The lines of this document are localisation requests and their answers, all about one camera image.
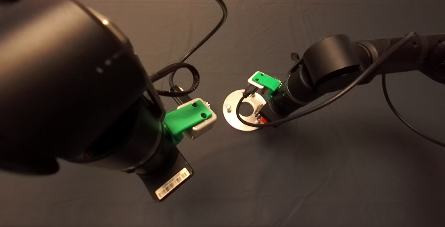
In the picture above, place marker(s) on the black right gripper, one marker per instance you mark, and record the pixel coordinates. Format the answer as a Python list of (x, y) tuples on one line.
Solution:
[(274, 113)]

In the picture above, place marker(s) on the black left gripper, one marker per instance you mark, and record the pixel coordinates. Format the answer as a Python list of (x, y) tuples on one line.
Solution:
[(165, 181)]

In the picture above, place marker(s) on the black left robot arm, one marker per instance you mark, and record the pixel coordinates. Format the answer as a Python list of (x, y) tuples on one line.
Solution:
[(69, 67)]

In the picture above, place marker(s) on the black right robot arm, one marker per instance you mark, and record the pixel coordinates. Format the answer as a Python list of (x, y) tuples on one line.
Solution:
[(330, 63)]

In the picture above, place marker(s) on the round metal carrier plate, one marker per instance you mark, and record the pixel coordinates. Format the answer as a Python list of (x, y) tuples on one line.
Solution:
[(231, 116)]

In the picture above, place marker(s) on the dark table cloth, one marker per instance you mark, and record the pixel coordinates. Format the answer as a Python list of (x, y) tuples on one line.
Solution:
[(260, 185)]

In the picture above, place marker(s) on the right wrist green camera mount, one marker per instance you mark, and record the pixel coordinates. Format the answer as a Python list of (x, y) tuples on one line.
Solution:
[(266, 80)]

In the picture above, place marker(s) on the wrist green camera mount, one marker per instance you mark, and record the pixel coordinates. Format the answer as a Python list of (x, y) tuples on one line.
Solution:
[(266, 80), (187, 117)]

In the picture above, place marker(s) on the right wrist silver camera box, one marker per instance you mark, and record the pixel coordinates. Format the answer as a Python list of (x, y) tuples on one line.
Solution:
[(252, 82)]

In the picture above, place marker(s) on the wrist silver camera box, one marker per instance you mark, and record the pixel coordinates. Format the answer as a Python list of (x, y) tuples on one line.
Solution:
[(252, 82), (203, 129)]

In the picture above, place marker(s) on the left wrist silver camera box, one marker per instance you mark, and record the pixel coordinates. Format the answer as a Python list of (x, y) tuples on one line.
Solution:
[(203, 129)]

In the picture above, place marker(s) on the left wrist green camera mount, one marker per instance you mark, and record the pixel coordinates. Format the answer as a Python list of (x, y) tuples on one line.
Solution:
[(187, 117)]

